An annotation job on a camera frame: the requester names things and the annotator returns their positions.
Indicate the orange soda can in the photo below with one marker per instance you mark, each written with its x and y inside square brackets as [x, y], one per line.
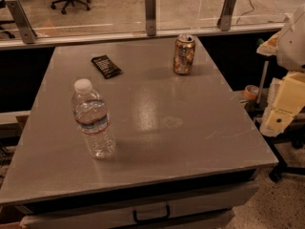
[184, 49]

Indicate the metal glass bracket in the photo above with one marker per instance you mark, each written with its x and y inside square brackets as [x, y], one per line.
[20, 18]
[225, 19]
[150, 13]

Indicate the clear plastic water bottle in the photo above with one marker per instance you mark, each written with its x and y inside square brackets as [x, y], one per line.
[92, 118]

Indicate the left metal glass bracket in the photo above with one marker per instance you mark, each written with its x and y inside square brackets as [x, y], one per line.
[20, 18]

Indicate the middle metal glass bracket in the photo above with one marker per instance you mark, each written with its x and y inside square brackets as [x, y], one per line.
[150, 13]

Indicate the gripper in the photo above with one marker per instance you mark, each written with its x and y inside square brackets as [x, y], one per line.
[294, 47]

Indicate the grey table drawer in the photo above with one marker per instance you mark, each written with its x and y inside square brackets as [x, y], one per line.
[209, 208]

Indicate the black drawer handle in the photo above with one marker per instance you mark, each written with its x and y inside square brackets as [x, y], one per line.
[151, 215]

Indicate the right metal glass bracket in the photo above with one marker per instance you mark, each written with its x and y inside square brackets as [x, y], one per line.
[225, 19]

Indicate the black cart frame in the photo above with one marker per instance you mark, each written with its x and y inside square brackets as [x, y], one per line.
[295, 137]

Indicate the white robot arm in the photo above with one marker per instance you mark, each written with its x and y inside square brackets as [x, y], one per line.
[288, 45]

